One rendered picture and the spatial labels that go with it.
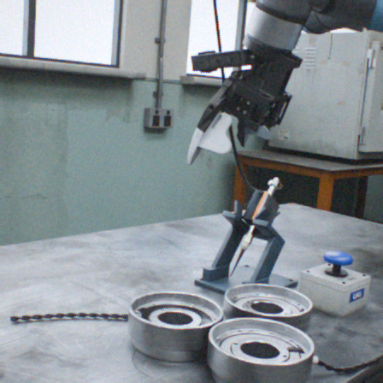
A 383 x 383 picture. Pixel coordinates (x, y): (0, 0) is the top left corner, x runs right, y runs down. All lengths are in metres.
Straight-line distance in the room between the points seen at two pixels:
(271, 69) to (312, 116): 2.19
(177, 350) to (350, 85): 2.40
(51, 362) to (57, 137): 1.81
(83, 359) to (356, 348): 0.31
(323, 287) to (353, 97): 2.14
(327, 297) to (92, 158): 1.80
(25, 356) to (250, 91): 0.46
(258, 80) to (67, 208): 1.71
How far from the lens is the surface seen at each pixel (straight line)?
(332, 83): 2.93
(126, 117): 2.55
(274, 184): 0.85
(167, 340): 0.59
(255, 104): 0.81
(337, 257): 0.79
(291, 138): 3.06
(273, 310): 0.71
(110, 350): 0.62
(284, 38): 0.79
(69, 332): 0.67
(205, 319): 0.64
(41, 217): 2.37
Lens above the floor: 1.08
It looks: 9 degrees down
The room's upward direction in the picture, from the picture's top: 5 degrees clockwise
